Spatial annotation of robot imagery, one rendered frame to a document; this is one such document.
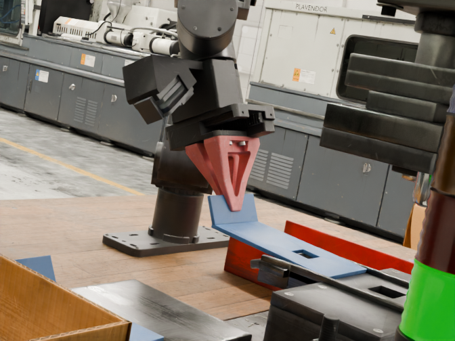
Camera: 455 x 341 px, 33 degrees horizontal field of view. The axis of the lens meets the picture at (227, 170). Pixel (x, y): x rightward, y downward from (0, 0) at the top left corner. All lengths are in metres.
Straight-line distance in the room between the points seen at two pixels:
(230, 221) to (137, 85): 0.17
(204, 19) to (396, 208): 5.18
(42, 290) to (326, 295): 0.23
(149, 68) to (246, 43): 8.83
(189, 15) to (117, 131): 7.33
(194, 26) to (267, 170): 5.87
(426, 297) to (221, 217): 0.43
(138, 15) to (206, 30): 8.19
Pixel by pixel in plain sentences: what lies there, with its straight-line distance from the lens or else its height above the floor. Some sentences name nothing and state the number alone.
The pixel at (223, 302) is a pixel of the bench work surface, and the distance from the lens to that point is 0.85.
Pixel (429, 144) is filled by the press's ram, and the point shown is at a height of 1.13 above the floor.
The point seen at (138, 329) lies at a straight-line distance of 0.67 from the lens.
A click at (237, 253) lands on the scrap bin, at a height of 0.93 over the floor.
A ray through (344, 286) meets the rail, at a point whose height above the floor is 0.99.
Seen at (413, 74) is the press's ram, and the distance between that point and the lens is 0.63.
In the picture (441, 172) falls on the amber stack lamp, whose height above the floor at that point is 1.13.
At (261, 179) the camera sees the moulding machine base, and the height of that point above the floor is 0.17.
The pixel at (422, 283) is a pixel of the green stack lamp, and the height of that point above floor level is 1.08.
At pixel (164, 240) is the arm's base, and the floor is 0.91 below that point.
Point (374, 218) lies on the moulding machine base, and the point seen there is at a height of 0.15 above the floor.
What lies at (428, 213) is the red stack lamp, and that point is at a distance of 0.37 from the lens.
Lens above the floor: 1.16
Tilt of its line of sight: 8 degrees down
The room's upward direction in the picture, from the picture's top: 10 degrees clockwise
